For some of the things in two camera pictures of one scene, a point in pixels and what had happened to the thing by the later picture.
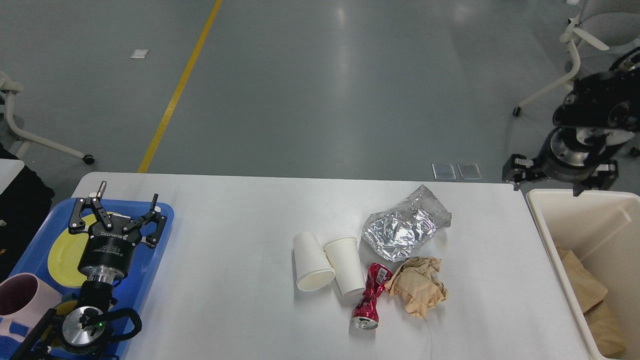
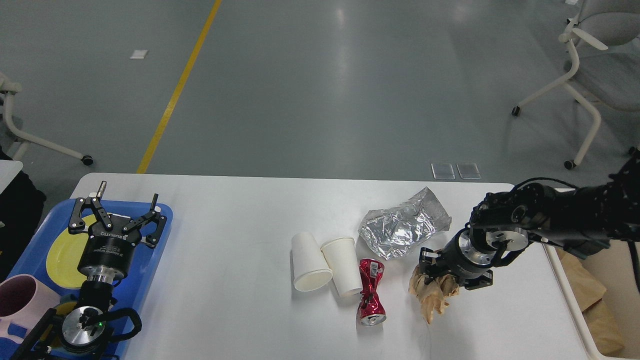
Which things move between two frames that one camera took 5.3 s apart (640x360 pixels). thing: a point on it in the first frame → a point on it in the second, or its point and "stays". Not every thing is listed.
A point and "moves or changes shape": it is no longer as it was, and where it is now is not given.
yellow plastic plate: [65, 254] stays
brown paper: [416, 281] moves or changes shape
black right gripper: [564, 158] → [458, 257]
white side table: [9, 169] stays
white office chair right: [601, 29] stays
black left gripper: [109, 252] stays
